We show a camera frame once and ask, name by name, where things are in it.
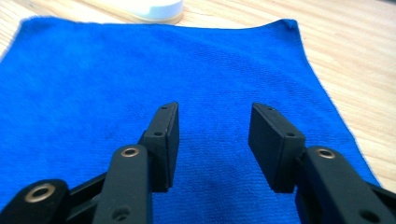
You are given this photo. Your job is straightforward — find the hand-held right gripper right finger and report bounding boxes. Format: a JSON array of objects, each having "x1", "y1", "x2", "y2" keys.
[{"x1": 247, "y1": 102, "x2": 396, "y2": 224}]

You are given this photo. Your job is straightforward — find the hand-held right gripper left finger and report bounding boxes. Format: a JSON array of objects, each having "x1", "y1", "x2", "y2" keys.
[{"x1": 92, "y1": 101, "x2": 180, "y2": 224}]

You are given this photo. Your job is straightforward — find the blue cloth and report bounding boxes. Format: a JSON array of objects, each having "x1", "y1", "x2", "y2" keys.
[{"x1": 0, "y1": 17, "x2": 381, "y2": 224}]

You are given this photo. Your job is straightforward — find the white round container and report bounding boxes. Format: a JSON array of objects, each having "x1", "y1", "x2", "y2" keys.
[{"x1": 102, "y1": 0, "x2": 185, "y2": 25}]

